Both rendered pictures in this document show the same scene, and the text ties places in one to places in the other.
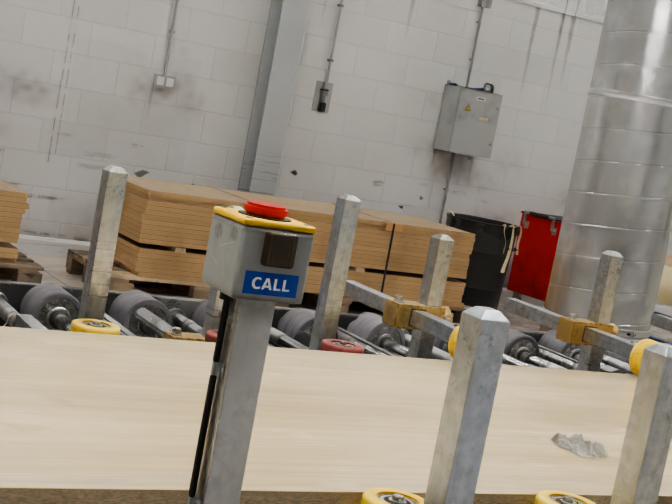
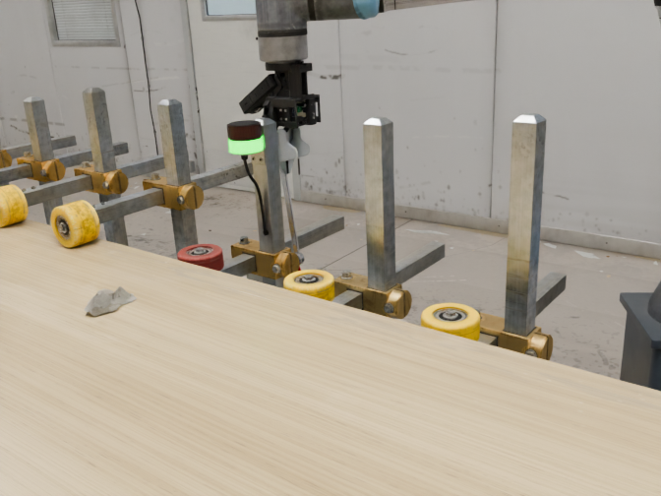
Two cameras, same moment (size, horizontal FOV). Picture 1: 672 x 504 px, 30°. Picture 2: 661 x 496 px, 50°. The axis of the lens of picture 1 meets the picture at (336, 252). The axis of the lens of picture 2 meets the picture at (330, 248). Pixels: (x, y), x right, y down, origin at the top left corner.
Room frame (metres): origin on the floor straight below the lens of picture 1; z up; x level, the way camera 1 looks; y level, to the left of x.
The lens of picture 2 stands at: (1.85, 0.64, 1.33)
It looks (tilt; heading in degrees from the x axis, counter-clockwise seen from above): 20 degrees down; 248
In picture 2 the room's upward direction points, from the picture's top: 3 degrees counter-clockwise
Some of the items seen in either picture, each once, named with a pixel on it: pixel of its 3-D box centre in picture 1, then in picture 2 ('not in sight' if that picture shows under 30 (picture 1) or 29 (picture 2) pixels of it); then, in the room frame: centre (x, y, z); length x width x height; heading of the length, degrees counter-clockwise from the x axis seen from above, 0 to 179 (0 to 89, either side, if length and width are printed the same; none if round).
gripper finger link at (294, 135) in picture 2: not in sight; (297, 149); (1.40, -0.64, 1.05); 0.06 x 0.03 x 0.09; 120
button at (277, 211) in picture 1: (265, 213); not in sight; (1.10, 0.07, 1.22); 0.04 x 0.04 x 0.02
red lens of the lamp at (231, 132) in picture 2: not in sight; (244, 130); (1.52, -0.57, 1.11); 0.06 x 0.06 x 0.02
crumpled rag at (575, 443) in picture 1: (581, 441); (104, 297); (1.80, -0.41, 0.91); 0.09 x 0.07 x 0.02; 42
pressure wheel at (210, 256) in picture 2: not in sight; (203, 278); (1.63, -0.55, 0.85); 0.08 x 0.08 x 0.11
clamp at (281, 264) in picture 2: not in sight; (264, 260); (1.49, -0.61, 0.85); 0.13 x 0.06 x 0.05; 120
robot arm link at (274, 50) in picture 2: not in sight; (284, 49); (1.41, -0.64, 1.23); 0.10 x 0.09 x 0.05; 30
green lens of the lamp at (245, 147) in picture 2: not in sight; (245, 144); (1.52, -0.57, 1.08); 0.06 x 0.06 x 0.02
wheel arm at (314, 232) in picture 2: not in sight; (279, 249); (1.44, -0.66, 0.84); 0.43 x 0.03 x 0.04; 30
